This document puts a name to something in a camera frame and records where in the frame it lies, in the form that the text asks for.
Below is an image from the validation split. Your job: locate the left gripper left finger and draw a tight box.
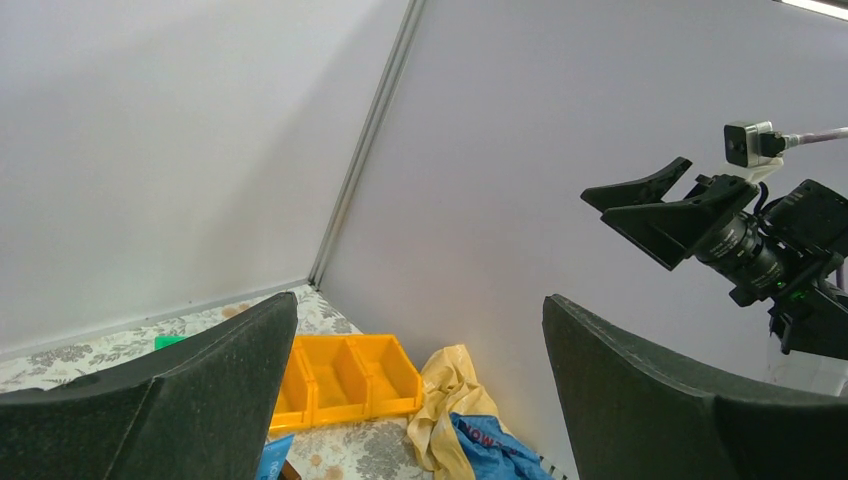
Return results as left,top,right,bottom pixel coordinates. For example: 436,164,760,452
1,292,298,479

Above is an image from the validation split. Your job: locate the orange bin with toothpastes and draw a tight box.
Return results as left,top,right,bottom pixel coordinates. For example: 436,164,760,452
297,335,370,426

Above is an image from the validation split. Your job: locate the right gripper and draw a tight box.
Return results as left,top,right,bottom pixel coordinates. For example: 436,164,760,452
580,157,800,307

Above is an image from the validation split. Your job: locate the blue toothpaste tube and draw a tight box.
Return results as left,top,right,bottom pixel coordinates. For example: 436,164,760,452
255,434,295,480

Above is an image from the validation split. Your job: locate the blue cloth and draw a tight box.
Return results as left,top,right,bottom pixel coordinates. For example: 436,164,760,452
450,413,552,480

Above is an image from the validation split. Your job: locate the yellow cloth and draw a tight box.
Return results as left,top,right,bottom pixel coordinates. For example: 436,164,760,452
407,344,499,479

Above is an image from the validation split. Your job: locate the green plastic bin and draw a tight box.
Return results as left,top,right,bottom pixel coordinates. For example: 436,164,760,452
154,335,186,351

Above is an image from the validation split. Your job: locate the orange bin with toothbrushes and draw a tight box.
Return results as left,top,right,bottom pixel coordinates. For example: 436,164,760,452
269,339,316,436

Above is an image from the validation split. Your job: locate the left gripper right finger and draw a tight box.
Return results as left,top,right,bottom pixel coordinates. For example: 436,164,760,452
542,294,847,479

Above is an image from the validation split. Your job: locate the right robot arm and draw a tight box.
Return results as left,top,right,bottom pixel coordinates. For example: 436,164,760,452
581,157,847,397

